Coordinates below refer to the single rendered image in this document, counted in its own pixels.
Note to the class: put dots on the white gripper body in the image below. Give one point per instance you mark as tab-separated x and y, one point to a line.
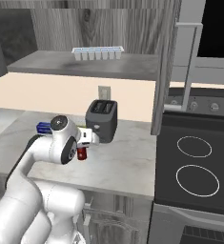
95	139

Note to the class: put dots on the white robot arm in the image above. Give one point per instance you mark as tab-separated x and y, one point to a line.
24	190

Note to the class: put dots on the red syrup bottle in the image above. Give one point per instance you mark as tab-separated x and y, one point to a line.
82	154

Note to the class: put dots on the blue condiment bottle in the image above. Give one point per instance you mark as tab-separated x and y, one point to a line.
43	127

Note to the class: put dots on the grey wood open cabinet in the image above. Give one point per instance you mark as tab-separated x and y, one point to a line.
85	63

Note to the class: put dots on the grey base cabinet front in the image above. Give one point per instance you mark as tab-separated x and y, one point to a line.
116	219

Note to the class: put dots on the grey wood cabinet door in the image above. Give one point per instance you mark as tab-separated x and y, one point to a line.
167	63

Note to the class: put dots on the yellow-green small item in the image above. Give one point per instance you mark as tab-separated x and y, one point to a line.
82	127

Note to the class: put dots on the dark grey toaster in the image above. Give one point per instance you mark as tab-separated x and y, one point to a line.
104	122

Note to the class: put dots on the grey stove knob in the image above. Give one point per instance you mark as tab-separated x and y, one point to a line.
193	105
214	107
174	102

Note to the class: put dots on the white ice cube tray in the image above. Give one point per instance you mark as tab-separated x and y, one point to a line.
97	52

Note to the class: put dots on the black stove with hob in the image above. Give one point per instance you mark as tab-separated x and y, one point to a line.
193	171

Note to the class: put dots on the grey microwave oven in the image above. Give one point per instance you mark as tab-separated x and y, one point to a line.
216	38

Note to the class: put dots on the white wall outlet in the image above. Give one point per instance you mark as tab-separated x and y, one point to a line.
104	92

